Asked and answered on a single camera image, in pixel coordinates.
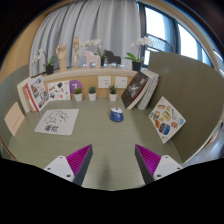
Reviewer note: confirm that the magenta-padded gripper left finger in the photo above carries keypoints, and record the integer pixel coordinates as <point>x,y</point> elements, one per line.
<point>63,166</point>

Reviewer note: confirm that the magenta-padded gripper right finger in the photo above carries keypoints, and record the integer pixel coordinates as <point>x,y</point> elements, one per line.
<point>163,165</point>

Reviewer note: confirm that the blue and white computer mouse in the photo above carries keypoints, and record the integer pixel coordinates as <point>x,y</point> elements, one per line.
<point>116,115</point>

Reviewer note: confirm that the white mouse pad with drawing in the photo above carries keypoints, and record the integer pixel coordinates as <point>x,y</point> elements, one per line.
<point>56,121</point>

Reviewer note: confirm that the colourful food sticker sheet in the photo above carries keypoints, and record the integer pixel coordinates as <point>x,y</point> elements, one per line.
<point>166,120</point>

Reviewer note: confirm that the beige card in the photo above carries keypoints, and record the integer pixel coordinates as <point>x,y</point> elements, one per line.
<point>14,119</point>

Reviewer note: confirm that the round-leaf succulent in white pot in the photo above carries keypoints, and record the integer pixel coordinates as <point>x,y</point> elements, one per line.
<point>78,96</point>

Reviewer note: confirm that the green succulent in white pot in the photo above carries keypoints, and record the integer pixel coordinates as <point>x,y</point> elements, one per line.
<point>92,96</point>

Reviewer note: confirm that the white sticker sheet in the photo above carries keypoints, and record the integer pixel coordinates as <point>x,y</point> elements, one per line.
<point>59,90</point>

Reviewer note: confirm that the red and white magazine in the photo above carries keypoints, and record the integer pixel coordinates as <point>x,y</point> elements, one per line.
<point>38,93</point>

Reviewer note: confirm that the black book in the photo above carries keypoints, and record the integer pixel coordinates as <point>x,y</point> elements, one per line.
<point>134,89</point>

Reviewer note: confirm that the purple round number sign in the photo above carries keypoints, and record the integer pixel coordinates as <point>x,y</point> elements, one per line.
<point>76,85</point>

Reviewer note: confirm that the spiky aloe in white pot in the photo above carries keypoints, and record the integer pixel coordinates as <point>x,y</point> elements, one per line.
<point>113,96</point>

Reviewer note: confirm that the beige wooden ledge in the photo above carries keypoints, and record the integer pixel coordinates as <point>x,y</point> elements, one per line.
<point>90,72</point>

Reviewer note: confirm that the white orchid in black pot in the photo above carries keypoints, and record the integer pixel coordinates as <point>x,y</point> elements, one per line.
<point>49,69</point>
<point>93,42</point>
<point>136,65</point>

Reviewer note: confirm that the wooden hand model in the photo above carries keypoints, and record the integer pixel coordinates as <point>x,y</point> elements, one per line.
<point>61,55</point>

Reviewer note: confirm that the pink wooden horse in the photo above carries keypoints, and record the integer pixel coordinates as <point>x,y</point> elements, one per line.
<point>91,58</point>

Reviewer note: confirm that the dark wooden horse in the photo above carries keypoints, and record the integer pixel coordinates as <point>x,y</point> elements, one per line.
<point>112,58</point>

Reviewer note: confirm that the wooden mannequin figure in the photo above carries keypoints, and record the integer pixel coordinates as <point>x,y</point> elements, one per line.
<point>77,46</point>

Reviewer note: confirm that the dark-framed window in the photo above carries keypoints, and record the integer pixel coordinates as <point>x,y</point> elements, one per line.
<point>160,26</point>

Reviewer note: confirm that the light grey curtain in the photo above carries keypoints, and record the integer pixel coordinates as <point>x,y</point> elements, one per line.
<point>106,23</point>

